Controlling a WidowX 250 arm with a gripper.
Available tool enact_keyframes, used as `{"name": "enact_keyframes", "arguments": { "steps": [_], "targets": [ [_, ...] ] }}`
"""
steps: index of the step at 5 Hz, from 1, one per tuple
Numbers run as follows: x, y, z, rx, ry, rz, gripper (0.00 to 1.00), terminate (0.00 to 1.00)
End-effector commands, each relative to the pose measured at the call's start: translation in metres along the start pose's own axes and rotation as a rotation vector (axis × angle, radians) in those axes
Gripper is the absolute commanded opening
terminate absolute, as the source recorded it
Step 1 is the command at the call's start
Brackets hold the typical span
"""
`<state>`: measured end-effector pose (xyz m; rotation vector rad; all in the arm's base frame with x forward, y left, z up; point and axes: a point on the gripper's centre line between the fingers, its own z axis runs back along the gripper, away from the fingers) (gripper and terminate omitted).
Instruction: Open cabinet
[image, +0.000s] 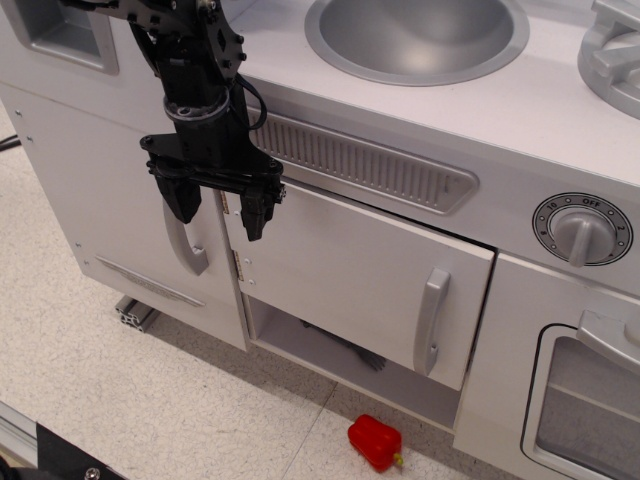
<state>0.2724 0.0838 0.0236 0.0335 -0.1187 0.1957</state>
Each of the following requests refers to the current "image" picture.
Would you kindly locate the white fridge door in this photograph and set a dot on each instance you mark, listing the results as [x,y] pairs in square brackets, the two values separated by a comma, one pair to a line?
[94,175]

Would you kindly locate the grey oven door handle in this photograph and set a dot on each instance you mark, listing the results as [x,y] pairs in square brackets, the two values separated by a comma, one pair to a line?
[612,338]

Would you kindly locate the grey vent grille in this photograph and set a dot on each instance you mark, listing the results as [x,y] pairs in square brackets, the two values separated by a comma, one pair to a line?
[419,181]

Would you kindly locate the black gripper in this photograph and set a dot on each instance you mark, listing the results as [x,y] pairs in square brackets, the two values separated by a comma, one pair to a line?
[214,151]

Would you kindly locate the grey fridge door handle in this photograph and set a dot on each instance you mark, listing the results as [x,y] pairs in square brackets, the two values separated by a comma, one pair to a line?
[192,258]

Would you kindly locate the silver fridge emblem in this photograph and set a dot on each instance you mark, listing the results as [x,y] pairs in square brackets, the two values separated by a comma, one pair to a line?
[150,284]

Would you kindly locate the white toy kitchen unit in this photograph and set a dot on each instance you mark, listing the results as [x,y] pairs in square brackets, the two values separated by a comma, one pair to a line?
[460,235]

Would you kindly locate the grey timer knob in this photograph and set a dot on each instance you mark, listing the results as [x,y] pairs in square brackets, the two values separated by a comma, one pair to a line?
[582,229]

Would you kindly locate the grey toy fork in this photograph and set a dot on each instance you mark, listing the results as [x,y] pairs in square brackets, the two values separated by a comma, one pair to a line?
[371,359]

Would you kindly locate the white cabinet door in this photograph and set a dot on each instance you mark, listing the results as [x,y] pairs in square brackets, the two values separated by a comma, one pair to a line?
[360,274]

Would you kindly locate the aluminium extrusion bar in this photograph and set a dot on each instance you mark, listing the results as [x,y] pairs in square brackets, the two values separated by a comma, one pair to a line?
[136,314]

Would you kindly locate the grey stove burner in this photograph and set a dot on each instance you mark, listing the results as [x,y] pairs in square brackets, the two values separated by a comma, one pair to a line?
[608,62]

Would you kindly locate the white oven door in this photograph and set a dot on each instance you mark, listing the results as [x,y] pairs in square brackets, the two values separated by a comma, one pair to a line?
[538,402]

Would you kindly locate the brass door hinge upper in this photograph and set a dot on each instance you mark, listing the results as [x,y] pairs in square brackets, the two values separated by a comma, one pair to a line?
[224,202]

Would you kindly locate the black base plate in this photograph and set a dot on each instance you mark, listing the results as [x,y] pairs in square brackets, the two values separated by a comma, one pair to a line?
[31,451]

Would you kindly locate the red toy bell pepper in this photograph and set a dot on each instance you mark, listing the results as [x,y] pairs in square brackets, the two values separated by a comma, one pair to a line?
[378,443]

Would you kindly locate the silver sink bowl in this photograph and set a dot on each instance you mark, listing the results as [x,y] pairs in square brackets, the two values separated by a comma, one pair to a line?
[417,43]

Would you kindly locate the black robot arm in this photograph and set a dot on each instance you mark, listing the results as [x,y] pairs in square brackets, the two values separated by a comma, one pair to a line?
[192,49]

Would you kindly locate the grey cabinet door handle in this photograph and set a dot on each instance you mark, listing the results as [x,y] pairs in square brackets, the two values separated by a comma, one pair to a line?
[425,349]

